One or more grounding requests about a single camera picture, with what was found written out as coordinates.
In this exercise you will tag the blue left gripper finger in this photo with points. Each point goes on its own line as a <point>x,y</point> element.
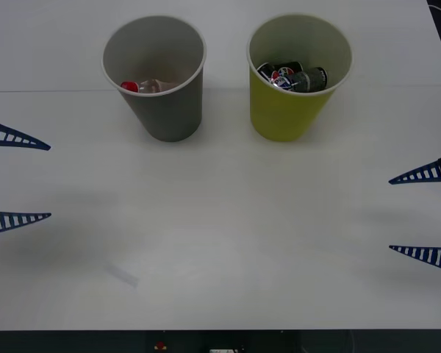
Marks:
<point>11,220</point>
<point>11,138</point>

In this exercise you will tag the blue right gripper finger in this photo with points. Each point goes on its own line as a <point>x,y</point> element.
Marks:
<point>426,254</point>
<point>426,173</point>

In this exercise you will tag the clear bottle with red cap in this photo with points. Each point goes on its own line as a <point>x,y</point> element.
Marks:
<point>147,86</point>

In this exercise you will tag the dark grey speckled can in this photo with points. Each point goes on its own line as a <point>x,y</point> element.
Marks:
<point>310,79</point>

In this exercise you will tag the yellow-green plastic waste bin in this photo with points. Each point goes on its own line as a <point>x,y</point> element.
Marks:
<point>279,114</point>

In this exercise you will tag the grey plastic waste bin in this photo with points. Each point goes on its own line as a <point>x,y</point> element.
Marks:
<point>169,114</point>

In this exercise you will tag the black can with round logo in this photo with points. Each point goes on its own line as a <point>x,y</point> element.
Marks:
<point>279,73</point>

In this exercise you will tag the red round button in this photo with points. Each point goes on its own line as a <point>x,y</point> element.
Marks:
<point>160,346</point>

